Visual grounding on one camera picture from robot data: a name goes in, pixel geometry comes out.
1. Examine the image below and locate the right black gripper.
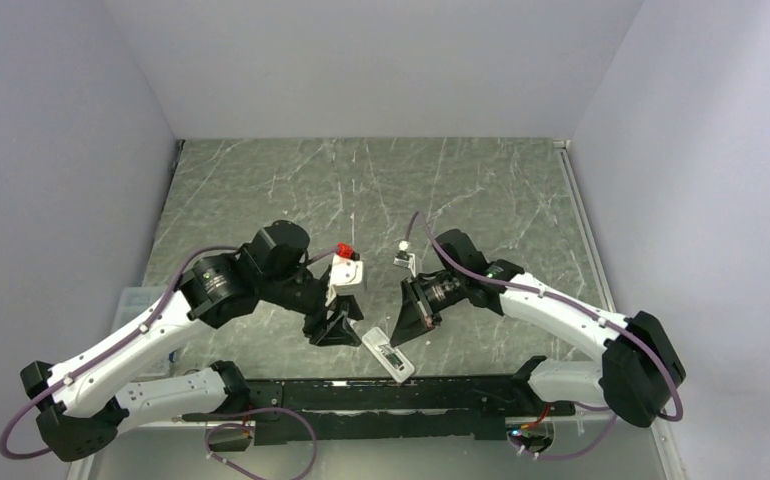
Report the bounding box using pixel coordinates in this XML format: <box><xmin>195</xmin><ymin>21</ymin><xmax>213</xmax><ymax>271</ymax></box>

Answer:
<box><xmin>390</xmin><ymin>270</ymin><xmax>466</xmax><ymax>347</ymax></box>

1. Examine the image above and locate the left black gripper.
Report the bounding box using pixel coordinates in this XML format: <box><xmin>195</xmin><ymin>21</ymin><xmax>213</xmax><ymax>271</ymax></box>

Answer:
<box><xmin>259</xmin><ymin>270</ymin><xmax>363</xmax><ymax>346</ymax></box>

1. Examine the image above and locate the white remote control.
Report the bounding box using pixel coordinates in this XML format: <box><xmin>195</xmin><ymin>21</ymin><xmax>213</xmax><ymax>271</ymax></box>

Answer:
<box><xmin>361</xmin><ymin>327</ymin><xmax>415</xmax><ymax>384</ymax></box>

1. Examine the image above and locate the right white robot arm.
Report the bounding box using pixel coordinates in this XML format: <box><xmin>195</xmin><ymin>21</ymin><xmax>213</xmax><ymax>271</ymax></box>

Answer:
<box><xmin>389</xmin><ymin>229</ymin><xmax>686</xmax><ymax>428</ymax></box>

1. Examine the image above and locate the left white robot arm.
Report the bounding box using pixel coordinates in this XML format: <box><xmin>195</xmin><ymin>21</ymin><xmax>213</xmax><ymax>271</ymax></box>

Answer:
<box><xmin>20</xmin><ymin>220</ymin><xmax>366</xmax><ymax>462</ymax></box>

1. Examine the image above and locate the clear plastic organizer box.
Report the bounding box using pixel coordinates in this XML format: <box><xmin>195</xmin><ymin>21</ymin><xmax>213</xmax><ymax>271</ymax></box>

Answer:
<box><xmin>110</xmin><ymin>286</ymin><xmax>165</xmax><ymax>333</ymax></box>

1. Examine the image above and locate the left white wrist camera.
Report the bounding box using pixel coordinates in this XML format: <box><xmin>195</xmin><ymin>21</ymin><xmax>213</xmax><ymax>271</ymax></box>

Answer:
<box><xmin>325</xmin><ymin>243</ymin><xmax>367</xmax><ymax>306</ymax></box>

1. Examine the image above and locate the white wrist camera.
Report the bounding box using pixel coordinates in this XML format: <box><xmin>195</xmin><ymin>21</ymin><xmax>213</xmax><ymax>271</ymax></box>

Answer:
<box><xmin>393</xmin><ymin>240</ymin><xmax>418</xmax><ymax>277</ymax></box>
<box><xmin>325</xmin><ymin>243</ymin><xmax>367</xmax><ymax>306</ymax></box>

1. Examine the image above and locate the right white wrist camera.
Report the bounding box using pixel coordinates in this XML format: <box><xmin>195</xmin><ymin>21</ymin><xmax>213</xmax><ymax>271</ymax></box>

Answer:
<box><xmin>393</xmin><ymin>240</ymin><xmax>418</xmax><ymax>277</ymax></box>

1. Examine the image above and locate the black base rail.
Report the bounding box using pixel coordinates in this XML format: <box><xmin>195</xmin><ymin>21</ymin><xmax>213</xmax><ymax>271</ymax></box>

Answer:
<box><xmin>182</xmin><ymin>372</ymin><xmax>575</xmax><ymax>446</ymax></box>

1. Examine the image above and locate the aluminium frame rail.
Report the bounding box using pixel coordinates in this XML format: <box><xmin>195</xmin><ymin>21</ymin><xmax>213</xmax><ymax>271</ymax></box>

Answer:
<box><xmin>553</xmin><ymin>140</ymin><xmax>616</xmax><ymax>311</ymax></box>

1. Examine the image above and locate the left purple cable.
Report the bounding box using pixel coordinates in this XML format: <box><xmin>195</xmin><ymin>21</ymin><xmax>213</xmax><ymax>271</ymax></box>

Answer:
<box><xmin>0</xmin><ymin>246</ymin><xmax>241</xmax><ymax>460</ymax></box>

